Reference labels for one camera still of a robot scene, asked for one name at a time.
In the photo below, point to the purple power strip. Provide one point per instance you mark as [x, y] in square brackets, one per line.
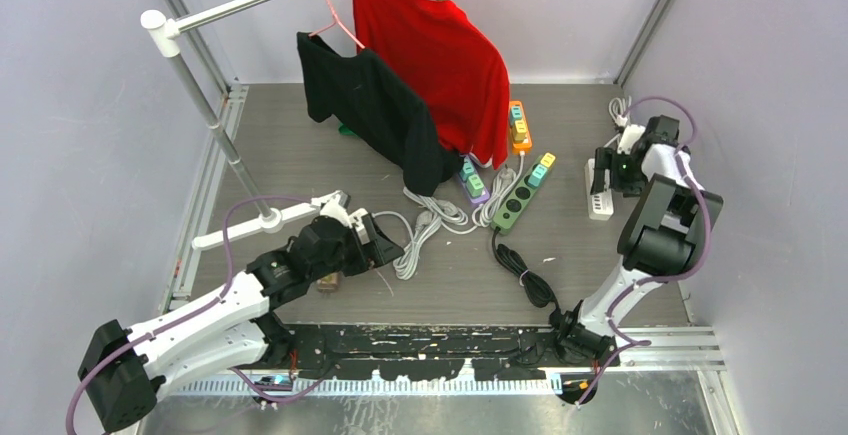
[472, 183]

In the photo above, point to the metal clothes rack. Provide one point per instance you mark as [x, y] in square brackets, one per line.
[165, 33]

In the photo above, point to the white power strip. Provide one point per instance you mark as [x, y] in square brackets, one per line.
[600, 205]

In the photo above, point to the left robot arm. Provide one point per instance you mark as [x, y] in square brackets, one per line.
[126, 371]

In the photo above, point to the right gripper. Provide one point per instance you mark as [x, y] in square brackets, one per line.
[607, 158]

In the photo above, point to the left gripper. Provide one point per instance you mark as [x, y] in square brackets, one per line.
[365, 254]

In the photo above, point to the pink hanger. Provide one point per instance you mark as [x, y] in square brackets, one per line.
[337, 23]

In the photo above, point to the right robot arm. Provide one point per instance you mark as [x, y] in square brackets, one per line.
[662, 241]

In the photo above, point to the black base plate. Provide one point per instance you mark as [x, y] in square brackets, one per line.
[418, 352]

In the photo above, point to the yellow plug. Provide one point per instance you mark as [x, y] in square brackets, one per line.
[547, 160]

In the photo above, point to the red sweater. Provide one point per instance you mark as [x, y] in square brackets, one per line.
[437, 51]

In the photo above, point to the pink plug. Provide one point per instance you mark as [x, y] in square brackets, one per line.
[329, 283]

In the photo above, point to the green power strip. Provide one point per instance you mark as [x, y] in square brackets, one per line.
[516, 202]

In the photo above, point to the orange power strip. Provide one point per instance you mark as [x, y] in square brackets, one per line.
[520, 137]

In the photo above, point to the black garment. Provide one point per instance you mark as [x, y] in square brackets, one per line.
[370, 99]

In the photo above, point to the teal plug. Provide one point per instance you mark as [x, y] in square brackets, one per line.
[536, 177]

